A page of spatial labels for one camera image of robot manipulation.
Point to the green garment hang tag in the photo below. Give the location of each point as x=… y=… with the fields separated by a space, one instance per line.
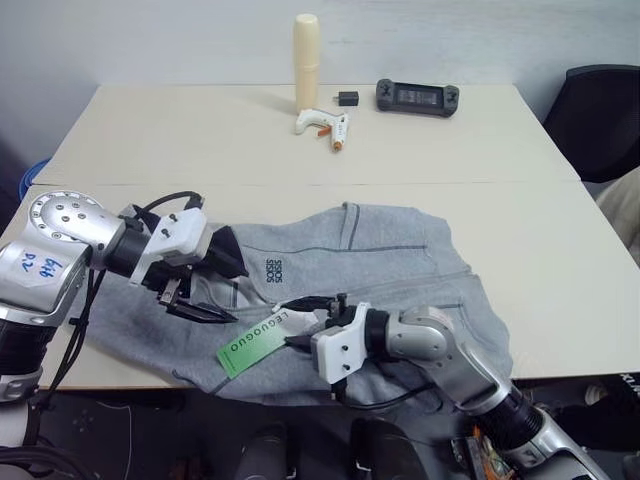
x=247 y=345

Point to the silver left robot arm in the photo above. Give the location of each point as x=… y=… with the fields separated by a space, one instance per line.
x=65 y=220

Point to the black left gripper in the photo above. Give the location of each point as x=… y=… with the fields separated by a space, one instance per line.
x=167 y=282

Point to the grey zip jacket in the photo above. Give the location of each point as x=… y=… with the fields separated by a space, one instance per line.
x=380 y=260

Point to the white hot glue gun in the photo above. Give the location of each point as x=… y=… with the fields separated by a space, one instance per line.
x=320 y=122

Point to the beige cloth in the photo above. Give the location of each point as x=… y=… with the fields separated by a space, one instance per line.
x=622 y=215

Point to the black office chair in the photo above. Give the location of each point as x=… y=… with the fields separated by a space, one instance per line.
x=595 y=120

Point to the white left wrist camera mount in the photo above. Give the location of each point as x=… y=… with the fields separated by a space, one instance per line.
x=180 y=232

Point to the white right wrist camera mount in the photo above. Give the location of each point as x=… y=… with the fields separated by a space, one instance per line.
x=337 y=350

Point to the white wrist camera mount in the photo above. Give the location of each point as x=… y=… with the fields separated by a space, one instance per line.
x=180 y=232
x=337 y=350

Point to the dark rounded shape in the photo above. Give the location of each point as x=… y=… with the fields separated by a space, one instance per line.
x=267 y=452

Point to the white label blue handwriting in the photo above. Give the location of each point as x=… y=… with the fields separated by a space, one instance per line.
x=37 y=267

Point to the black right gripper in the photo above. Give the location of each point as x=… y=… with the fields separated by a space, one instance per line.
x=340 y=311

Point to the cream plastic bottle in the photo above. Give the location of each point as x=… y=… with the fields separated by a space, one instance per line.
x=306 y=60

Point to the black bag white letters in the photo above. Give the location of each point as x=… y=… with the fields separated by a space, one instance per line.
x=622 y=392

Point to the black power adapter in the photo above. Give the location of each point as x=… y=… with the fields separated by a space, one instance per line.
x=347 y=98

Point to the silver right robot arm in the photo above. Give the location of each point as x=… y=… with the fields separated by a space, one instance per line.
x=425 y=340

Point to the blue round container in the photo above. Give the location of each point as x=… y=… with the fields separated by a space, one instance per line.
x=32 y=175

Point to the dark grey handheld controller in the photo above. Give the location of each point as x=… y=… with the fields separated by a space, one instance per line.
x=417 y=96

